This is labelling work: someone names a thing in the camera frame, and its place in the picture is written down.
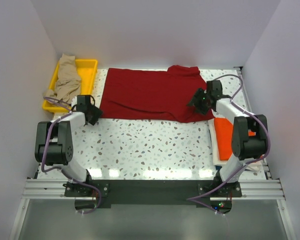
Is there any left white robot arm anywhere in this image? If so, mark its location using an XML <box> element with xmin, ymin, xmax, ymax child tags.
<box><xmin>34</xmin><ymin>95</ymin><xmax>103</xmax><ymax>196</ymax></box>

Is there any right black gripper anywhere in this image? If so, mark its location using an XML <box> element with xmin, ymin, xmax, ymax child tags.
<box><xmin>186</xmin><ymin>87</ymin><xmax>211</xmax><ymax>116</ymax></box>

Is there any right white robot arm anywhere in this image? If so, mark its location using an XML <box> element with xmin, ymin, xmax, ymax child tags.
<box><xmin>188</xmin><ymin>80</ymin><xmax>271</xmax><ymax>197</ymax></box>

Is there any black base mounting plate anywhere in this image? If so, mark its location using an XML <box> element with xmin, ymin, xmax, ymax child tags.
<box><xmin>64</xmin><ymin>178</ymin><xmax>244</xmax><ymax>210</ymax></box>

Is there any dark red t shirt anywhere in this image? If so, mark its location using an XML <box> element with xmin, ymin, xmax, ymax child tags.
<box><xmin>100</xmin><ymin>65</ymin><xmax>214</xmax><ymax>123</ymax></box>

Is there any orange folded t shirt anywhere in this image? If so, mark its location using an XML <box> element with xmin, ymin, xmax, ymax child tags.
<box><xmin>213</xmin><ymin>117</ymin><xmax>257</xmax><ymax>161</ymax></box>

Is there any white folded t shirt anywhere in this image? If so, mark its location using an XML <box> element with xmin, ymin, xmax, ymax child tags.
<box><xmin>208</xmin><ymin>119</ymin><xmax>262</xmax><ymax>176</ymax></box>

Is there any beige crumpled t shirt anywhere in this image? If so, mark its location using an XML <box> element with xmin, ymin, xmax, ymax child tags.
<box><xmin>43</xmin><ymin>53</ymin><xmax>82</xmax><ymax>105</ymax></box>

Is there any aluminium frame rail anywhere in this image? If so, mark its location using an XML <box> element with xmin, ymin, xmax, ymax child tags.
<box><xmin>21</xmin><ymin>179</ymin><xmax>66</xmax><ymax>200</ymax></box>

